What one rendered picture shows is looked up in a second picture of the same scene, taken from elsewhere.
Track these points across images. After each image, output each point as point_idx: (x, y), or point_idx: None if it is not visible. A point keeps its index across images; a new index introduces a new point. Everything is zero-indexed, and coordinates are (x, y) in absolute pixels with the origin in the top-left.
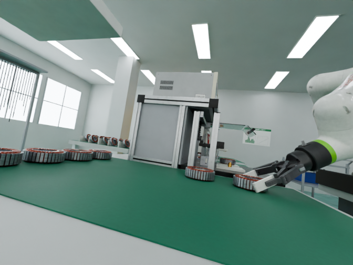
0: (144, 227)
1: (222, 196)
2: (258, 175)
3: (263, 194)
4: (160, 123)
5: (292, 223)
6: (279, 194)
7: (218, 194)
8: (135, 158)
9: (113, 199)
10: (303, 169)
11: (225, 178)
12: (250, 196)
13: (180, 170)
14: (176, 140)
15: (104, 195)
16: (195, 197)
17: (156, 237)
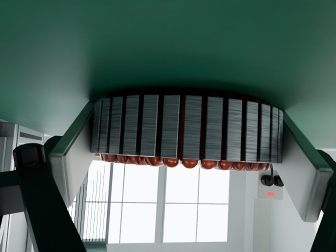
0: None
1: (327, 133)
2: (49, 171)
3: (306, 107)
4: (13, 250)
5: None
6: (299, 72)
7: (310, 133)
8: (40, 140)
9: (328, 145)
10: None
11: (4, 103)
12: (333, 123)
13: (33, 124)
14: (10, 216)
15: (316, 145)
16: (330, 139)
17: None
